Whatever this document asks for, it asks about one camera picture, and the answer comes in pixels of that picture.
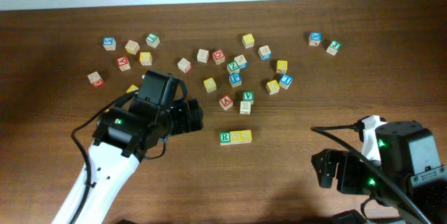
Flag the blue S block far left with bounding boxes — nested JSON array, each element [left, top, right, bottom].
[[102, 36, 117, 51]]

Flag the yellow top far block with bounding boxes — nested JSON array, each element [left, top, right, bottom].
[[242, 33, 255, 49]]

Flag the green Z block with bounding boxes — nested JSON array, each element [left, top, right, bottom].
[[227, 61, 240, 75]]

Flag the red side block far left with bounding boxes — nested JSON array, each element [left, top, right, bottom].
[[87, 71, 104, 87]]

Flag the red Q block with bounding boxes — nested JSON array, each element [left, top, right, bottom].
[[212, 50, 226, 65]]

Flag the yellow S block front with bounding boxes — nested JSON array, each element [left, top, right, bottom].
[[230, 130, 242, 144]]

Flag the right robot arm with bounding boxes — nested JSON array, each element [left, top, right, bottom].
[[311, 116, 446, 223]]

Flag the green V block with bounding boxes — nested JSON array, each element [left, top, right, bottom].
[[242, 91, 254, 105]]

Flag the blue D side block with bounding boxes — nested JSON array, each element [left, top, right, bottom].
[[258, 45, 272, 61]]

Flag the yellow O block middle left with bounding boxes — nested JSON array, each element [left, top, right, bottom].
[[126, 84, 139, 93]]

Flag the blue X block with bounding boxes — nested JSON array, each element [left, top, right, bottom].
[[308, 31, 322, 46]]

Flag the red I side block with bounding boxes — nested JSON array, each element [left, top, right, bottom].
[[177, 58, 191, 73]]

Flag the plain wooden block upper left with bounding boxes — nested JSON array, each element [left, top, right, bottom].
[[125, 40, 140, 55]]

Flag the yellow G block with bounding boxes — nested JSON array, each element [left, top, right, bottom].
[[139, 52, 152, 66]]

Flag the blue T block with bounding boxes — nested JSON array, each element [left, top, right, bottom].
[[279, 74, 293, 89]]

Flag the green R block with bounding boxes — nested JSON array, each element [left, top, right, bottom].
[[219, 132, 231, 146]]

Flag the yellow s block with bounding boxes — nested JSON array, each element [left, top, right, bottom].
[[230, 130, 242, 144], [240, 130, 253, 144]]

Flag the green L block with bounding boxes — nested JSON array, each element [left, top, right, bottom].
[[145, 33, 160, 48]]

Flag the yellow block with brown picture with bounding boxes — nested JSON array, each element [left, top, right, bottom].
[[276, 60, 288, 74]]

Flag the yellow E block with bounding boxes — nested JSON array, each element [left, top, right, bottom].
[[266, 80, 280, 95]]

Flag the blue P block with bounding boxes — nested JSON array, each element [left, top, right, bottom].
[[229, 73, 242, 87]]

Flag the yellow C block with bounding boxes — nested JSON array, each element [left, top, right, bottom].
[[203, 77, 217, 93]]

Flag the red E side block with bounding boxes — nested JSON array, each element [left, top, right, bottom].
[[196, 49, 209, 64]]

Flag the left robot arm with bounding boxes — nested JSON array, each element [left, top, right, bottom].
[[53, 70, 203, 223]]

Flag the red A block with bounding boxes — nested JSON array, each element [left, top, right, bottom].
[[219, 95, 233, 110]]

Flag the green J block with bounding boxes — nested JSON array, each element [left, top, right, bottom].
[[326, 40, 342, 56]]

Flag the plain wooden picture block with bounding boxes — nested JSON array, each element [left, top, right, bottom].
[[240, 101, 251, 114]]

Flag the red Y block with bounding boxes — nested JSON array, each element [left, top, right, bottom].
[[117, 57, 131, 71]]

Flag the blue L side block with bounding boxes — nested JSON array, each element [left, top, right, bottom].
[[234, 54, 248, 69]]

